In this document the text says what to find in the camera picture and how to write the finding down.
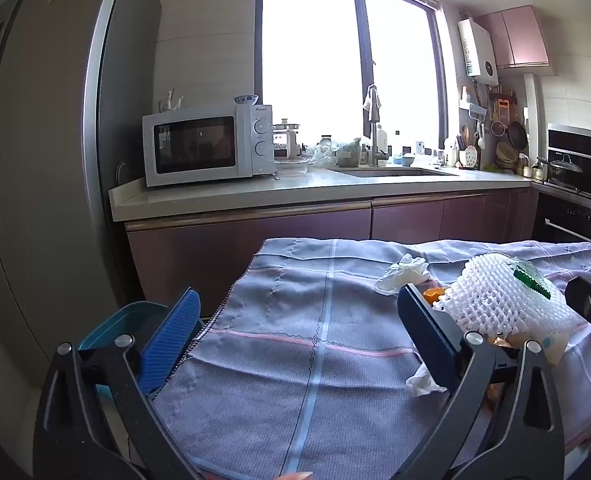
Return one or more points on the clear plastic bag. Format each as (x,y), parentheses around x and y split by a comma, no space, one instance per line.
(321,159)

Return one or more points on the black built-in oven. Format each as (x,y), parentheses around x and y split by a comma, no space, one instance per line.
(570,225)

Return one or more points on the large orange peel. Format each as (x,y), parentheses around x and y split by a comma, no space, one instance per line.
(433,296)

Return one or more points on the dark framed window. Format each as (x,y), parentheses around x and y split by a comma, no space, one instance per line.
(315,60)

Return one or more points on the white water heater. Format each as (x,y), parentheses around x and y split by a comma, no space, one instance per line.
(478,52)

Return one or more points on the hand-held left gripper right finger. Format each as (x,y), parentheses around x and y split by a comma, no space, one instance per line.
(430,340)

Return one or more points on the kitchen counter with purple cabinets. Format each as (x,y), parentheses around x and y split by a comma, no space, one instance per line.
(275,240)

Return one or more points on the teal plastic bin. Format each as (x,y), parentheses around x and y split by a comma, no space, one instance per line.
(120,320)

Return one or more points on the hanging frying pan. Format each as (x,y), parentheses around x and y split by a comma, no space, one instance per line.
(517,135)

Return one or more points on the black range hood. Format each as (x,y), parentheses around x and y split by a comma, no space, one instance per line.
(583,142)

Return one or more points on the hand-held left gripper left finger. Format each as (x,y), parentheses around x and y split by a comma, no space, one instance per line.
(170,340)

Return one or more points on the clear glass bowl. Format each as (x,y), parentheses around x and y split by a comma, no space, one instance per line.
(291,167)

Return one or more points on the cream plastic packet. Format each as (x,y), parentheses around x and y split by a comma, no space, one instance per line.
(555,350)

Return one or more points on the black pot with glass lid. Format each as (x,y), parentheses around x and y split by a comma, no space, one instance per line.
(561,171)

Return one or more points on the grey checked table cloth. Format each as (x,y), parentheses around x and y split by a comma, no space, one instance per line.
(275,360)

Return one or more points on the white foam fruit net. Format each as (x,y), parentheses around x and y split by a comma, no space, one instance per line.
(495,305)

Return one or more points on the pink wall cabinet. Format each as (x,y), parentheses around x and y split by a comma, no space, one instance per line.
(518,37)

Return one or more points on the white microwave oven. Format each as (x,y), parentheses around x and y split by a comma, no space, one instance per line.
(195,145)

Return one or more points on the round grey wall fitting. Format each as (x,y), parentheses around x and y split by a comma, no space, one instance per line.
(121,174)

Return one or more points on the glass kettle with lid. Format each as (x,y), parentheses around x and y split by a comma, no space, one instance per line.
(289,140)

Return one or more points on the hanging strainer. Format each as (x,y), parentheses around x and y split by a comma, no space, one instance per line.
(497,128)

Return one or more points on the steel sink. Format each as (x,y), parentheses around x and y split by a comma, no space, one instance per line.
(390,172)

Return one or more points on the large white tissue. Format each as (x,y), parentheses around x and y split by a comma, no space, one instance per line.
(403,272)

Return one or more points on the white plastic holder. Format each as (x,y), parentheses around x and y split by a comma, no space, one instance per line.
(171,102)

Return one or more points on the clear green-print plastic wrapper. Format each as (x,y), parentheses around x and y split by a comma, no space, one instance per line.
(528,277)

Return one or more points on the glass jar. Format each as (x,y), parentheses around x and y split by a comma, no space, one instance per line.
(326,142)

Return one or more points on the small crumpled white tissue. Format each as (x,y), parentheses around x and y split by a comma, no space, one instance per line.
(423,382)

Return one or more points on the steel kitchen faucet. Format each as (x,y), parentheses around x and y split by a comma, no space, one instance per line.
(373,135)

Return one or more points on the green filled bag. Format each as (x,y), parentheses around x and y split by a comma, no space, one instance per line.
(348,155)

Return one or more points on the blue patterned white bowl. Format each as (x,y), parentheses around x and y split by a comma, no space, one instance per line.
(246,100)

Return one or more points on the white bottle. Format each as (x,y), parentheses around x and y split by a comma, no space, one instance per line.
(381,140)

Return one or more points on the silver refrigerator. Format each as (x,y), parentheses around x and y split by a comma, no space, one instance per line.
(50,160)

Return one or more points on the gas stove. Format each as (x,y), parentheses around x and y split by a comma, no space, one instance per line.
(585,194)

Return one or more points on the small white cup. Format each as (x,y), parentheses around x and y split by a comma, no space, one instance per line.
(408,161)

